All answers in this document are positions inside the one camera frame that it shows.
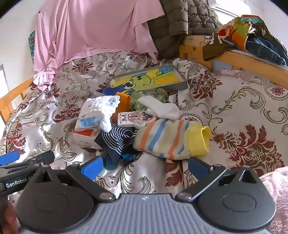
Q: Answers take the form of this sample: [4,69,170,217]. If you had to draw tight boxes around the striped sock with yellow cuff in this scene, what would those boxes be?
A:
[133,118,211,160]

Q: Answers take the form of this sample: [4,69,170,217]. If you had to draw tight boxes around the blue denim jeans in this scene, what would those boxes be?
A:
[244,22,288,66]

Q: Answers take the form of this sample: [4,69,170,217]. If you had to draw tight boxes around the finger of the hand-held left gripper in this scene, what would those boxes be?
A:
[0,150,21,167]
[21,150,55,168]

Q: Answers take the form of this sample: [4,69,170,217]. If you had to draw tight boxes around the olive garment with white print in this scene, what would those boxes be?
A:
[202,31,237,61]

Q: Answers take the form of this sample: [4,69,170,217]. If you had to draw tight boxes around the colourful patchwork garment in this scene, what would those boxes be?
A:
[218,15,262,51]

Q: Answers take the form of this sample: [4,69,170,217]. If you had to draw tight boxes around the wall poster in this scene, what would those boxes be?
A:
[28,30,36,59]

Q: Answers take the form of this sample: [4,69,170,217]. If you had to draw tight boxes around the white air conditioner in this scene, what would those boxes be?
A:
[211,0,252,17]

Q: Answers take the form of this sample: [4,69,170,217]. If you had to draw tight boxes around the white and blue carton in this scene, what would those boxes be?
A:
[117,111,157,129]

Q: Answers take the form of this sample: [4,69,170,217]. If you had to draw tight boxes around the olive quilted jacket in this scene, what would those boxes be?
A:
[147,0,223,61]

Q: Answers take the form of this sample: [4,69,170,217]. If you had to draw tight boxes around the white orange box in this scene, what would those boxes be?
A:
[72,128,102,148]

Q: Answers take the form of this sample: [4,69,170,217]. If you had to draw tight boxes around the pink bed sheet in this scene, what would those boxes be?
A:
[33,0,166,91]

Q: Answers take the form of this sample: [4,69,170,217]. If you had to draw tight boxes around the pale blue panel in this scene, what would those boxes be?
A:
[213,60,232,72]

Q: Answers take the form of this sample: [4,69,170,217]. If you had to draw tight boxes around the bag of green candy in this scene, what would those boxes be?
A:
[129,88,169,111]

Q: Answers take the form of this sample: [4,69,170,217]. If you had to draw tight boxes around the orange plastic cup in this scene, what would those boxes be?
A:
[112,92,131,123]

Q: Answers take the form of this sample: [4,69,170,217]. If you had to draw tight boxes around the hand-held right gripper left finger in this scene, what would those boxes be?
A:
[34,156,116,202]

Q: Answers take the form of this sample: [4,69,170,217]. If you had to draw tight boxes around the wooden bed frame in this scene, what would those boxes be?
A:
[0,35,288,124]

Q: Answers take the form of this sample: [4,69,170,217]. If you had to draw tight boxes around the floral satin bedspread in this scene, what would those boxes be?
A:
[0,51,288,203]

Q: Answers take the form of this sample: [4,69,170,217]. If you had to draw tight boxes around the white muslin cloth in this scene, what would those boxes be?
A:
[75,95,121,133]

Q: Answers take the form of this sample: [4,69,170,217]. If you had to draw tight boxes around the pink fluffy blanket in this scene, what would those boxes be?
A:
[259,166,288,234]

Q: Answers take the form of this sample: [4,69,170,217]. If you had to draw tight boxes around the person's left hand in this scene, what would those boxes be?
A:
[0,200,20,234]

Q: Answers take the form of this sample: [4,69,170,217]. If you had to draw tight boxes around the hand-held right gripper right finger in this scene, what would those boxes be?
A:
[175,157,257,202]

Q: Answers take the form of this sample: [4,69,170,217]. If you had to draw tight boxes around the colourful cartoon painting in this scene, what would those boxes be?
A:
[102,67,184,95]

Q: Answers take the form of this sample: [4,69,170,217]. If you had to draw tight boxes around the navy white striped sock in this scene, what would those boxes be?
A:
[94,126,138,170]

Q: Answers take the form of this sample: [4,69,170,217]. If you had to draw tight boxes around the grey metal tray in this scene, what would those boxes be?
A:
[109,64,188,95]

